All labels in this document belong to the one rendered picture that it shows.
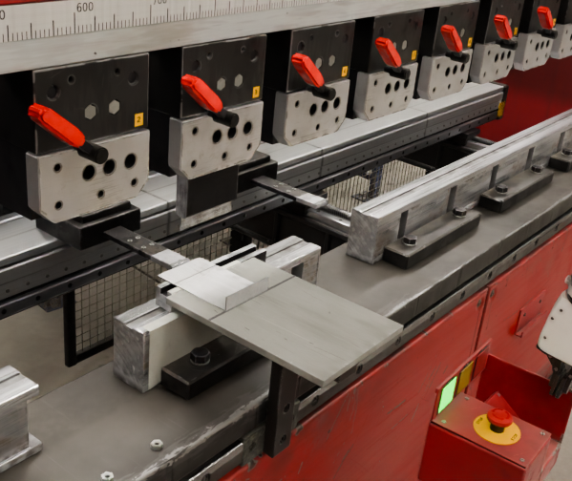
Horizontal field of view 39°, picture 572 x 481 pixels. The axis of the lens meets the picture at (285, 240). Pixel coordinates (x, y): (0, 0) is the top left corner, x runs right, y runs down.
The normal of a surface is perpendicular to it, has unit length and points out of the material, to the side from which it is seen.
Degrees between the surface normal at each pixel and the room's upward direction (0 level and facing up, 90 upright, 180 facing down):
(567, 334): 90
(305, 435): 90
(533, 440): 0
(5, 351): 0
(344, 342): 0
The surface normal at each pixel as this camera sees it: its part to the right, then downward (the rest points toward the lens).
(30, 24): 0.78, 0.33
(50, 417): 0.09, -0.90
